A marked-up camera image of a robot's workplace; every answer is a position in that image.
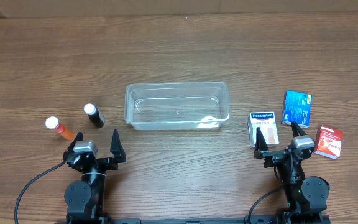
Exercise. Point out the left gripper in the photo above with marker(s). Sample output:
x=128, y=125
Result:
x=117, y=149

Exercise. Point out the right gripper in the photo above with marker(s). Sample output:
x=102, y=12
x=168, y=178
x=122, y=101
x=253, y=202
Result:
x=272, y=155

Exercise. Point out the white Hansaplast plaster box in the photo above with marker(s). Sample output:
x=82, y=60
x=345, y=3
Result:
x=267, y=124

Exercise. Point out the black bottle white cap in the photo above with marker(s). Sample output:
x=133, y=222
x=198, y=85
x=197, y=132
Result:
x=94, y=114

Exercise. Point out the blue medicine box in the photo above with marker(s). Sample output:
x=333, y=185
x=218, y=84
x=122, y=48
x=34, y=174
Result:
x=297, y=107

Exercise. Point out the orange bottle white cap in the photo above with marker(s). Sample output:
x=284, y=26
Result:
x=54, y=124

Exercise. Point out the red medicine box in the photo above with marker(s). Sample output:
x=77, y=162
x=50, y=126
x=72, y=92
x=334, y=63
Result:
x=328, y=142

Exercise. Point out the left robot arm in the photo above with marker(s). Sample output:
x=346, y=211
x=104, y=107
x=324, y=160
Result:
x=85, y=198

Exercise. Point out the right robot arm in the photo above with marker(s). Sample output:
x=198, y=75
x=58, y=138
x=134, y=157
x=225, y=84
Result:
x=306, y=196

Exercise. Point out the clear plastic container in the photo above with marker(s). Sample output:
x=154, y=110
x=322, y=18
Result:
x=175, y=106

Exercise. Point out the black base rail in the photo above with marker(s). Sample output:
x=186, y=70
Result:
x=258, y=219

